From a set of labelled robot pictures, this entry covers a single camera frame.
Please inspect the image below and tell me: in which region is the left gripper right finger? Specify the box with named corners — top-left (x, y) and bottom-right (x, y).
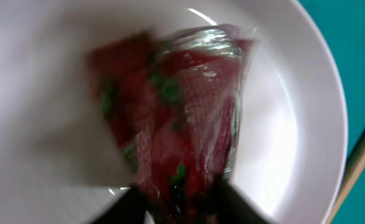
top-left (215, 176), bottom-right (269, 224)

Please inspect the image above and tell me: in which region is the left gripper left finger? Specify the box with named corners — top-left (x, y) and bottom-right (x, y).
top-left (91, 185), bottom-right (148, 224)

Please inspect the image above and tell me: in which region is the red snack wrapper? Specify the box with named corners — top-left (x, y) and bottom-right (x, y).
top-left (86, 24), bottom-right (258, 223)

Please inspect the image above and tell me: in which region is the large white plate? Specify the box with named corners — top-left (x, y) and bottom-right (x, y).
top-left (0, 1), bottom-right (348, 223)

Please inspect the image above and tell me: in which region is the left wooden chopstick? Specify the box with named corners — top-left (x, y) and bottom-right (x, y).
top-left (326, 130), bottom-right (365, 224)

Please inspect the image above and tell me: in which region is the teal plastic tray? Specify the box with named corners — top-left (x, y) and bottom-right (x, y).
top-left (300, 0), bottom-right (365, 224)

